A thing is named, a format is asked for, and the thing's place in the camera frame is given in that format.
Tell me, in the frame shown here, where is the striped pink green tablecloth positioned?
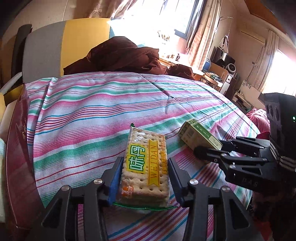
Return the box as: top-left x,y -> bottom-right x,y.
24,71 -> 261,241

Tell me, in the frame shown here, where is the cracker biscuit pack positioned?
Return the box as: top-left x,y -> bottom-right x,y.
115,124 -> 175,211

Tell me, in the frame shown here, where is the dark red jacket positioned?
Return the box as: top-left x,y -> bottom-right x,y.
63,36 -> 194,80

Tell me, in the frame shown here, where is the green white small box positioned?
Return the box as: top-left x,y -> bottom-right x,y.
178,118 -> 222,151

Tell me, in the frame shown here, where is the black stereo speaker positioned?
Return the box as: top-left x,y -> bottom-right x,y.
210,47 -> 236,75

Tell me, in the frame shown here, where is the wooden desk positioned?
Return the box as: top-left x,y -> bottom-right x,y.
159,54 -> 204,81

